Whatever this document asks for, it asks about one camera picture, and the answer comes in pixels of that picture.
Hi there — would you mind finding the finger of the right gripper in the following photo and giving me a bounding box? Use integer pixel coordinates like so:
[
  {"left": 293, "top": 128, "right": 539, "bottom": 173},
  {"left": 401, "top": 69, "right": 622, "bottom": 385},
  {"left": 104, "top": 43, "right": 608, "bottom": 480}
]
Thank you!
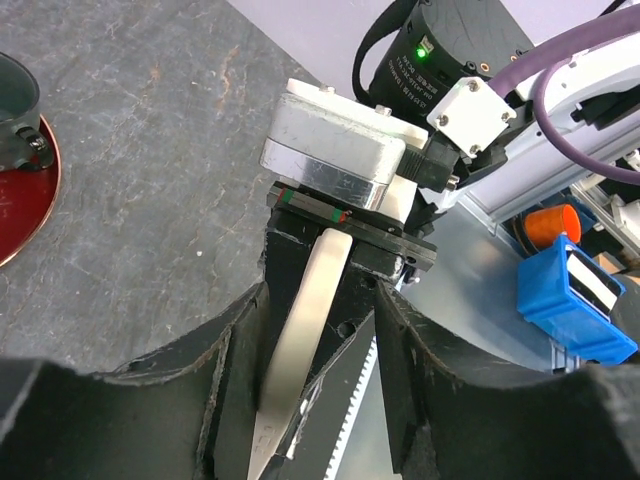
[{"left": 269, "top": 279, "right": 378, "bottom": 479}]

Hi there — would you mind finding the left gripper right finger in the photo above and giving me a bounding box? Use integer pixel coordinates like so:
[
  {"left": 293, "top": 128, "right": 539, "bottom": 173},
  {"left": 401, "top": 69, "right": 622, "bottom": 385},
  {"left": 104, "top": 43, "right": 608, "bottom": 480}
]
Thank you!
[{"left": 374, "top": 285, "right": 639, "bottom": 479}]

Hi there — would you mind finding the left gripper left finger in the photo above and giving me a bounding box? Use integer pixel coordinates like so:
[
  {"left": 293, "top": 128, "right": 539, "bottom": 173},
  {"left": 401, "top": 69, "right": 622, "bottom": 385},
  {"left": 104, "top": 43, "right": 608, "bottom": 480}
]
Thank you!
[{"left": 1, "top": 283, "right": 269, "bottom": 479}]

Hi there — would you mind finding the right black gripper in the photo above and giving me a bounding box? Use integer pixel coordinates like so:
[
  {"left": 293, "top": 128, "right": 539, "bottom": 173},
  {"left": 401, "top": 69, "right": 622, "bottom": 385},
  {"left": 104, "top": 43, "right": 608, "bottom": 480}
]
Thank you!
[{"left": 257, "top": 184, "right": 439, "bottom": 321}]

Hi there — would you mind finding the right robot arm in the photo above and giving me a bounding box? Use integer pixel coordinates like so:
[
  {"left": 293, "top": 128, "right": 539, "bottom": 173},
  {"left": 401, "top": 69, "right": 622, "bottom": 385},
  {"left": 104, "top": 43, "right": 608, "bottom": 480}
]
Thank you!
[{"left": 248, "top": 1, "right": 639, "bottom": 479}]

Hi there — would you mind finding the orange cup outside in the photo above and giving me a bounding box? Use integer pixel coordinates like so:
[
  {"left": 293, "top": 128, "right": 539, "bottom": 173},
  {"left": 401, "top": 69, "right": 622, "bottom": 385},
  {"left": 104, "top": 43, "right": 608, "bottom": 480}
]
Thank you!
[{"left": 524, "top": 204, "right": 582, "bottom": 249}]

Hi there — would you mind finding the red round tray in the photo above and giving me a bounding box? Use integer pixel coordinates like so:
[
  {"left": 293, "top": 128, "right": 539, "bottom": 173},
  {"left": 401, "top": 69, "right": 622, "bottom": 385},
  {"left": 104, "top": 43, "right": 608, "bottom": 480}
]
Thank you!
[{"left": 1, "top": 116, "right": 62, "bottom": 266}]

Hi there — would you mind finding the dark green glass mug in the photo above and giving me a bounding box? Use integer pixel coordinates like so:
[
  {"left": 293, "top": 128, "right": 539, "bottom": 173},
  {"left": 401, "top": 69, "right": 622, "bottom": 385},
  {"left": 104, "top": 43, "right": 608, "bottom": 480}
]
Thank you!
[{"left": 1, "top": 53, "right": 54, "bottom": 172}]

